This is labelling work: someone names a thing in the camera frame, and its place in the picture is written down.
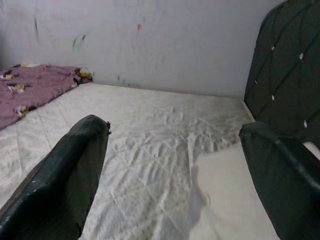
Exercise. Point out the pink cartoon mouse print blanket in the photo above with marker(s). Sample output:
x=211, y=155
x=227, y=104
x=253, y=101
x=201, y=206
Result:
x=37, y=87

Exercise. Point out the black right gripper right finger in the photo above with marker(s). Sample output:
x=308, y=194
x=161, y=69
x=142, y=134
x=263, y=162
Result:
x=287, y=187

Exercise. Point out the black tufted headboard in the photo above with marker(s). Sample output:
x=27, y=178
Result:
x=287, y=62

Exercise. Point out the white pillow with green tree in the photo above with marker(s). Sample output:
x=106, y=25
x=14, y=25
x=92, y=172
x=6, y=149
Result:
x=225, y=200

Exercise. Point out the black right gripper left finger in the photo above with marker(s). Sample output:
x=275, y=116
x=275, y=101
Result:
x=57, y=187

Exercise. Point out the grey quilted mattress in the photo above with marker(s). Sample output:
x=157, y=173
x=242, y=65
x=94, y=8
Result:
x=150, y=150

